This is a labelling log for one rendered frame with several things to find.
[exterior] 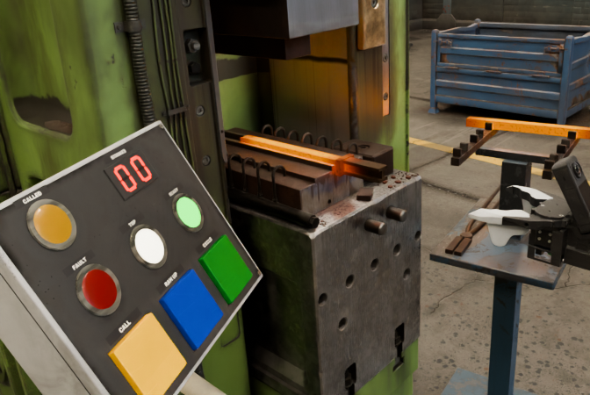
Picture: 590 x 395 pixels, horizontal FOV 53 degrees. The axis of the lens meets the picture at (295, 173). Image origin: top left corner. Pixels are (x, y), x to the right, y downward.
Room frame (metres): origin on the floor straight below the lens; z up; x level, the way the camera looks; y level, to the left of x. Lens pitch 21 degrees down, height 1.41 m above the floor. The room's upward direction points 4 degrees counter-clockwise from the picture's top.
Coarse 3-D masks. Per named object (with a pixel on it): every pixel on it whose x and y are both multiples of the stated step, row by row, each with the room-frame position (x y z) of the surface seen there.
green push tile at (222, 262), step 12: (228, 240) 0.76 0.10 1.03; (216, 252) 0.72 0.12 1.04; (228, 252) 0.74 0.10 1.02; (204, 264) 0.69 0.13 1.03; (216, 264) 0.71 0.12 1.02; (228, 264) 0.72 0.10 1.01; (240, 264) 0.74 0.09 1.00; (216, 276) 0.69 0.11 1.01; (228, 276) 0.71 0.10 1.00; (240, 276) 0.73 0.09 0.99; (228, 288) 0.69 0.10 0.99; (240, 288) 0.71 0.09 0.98; (228, 300) 0.68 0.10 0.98
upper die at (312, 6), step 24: (216, 0) 1.19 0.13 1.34; (240, 0) 1.15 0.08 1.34; (264, 0) 1.10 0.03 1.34; (288, 0) 1.06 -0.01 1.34; (312, 0) 1.10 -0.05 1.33; (336, 0) 1.15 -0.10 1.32; (216, 24) 1.20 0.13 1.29; (240, 24) 1.15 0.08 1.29; (264, 24) 1.10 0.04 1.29; (288, 24) 1.06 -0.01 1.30; (312, 24) 1.10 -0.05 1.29; (336, 24) 1.15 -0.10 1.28
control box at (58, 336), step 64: (64, 192) 0.61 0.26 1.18; (128, 192) 0.68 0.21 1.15; (192, 192) 0.78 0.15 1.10; (0, 256) 0.50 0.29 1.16; (64, 256) 0.55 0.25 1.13; (128, 256) 0.61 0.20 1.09; (192, 256) 0.69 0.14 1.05; (0, 320) 0.51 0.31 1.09; (64, 320) 0.50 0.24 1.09; (128, 320) 0.55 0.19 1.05; (64, 384) 0.49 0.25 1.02; (128, 384) 0.50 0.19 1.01
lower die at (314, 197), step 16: (240, 128) 1.48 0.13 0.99; (240, 144) 1.33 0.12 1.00; (304, 144) 1.31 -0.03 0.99; (256, 160) 1.23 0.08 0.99; (272, 160) 1.22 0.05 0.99; (288, 160) 1.21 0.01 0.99; (304, 160) 1.18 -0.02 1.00; (240, 176) 1.18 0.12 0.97; (288, 176) 1.14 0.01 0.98; (304, 176) 1.11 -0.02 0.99; (320, 176) 1.10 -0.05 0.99; (336, 176) 1.14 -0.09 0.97; (352, 176) 1.17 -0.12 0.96; (256, 192) 1.15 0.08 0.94; (272, 192) 1.11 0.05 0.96; (288, 192) 1.08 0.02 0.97; (304, 192) 1.07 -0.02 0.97; (320, 192) 1.10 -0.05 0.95; (336, 192) 1.13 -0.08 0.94; (352, 192) 1.17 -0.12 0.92; (304, 208) 1.06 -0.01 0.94; (320, 208) 1.10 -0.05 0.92
